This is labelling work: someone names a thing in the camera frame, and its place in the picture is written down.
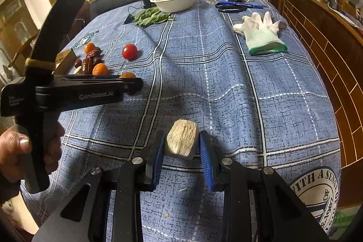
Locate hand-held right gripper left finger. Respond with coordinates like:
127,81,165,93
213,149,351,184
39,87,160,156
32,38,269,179
32,131,165,242

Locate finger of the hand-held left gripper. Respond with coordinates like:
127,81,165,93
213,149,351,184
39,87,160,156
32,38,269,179
120,78,144,95
55,74,125,83

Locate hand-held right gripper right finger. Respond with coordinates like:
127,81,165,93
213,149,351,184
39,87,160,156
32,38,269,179
199,131,331,242

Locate cardboard tray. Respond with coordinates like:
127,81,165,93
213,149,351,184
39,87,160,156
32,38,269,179
52,49,78,76

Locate red tomato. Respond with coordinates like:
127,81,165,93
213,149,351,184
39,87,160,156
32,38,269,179
122,44,138,60

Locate person's left hand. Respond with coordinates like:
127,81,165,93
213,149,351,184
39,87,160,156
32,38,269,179
0,121,66,183

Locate wooden chair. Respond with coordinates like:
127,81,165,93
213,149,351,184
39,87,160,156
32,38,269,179
8,38,37,67

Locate green leaves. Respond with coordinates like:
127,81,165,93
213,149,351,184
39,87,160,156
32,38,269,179
133,7,175,27

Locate wooden glass cabinet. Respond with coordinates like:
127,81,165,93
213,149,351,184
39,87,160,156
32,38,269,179
0,0,39,78

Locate blue plaid tablecloth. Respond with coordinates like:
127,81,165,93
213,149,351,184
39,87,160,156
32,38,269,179
20,0,342,242

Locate white bowl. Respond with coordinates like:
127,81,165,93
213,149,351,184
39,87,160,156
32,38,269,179
150,0,198,12

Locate blue pen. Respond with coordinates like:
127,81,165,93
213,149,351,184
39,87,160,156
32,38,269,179
220,0,264,9

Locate white knit glove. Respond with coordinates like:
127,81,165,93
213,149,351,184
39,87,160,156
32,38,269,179
233,12,287,55

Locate wooden side cabinet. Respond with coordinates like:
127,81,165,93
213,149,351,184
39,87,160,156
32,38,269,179
268,0,363,208

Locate black strap loop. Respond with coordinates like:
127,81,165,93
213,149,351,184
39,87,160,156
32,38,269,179
215,2,248,14

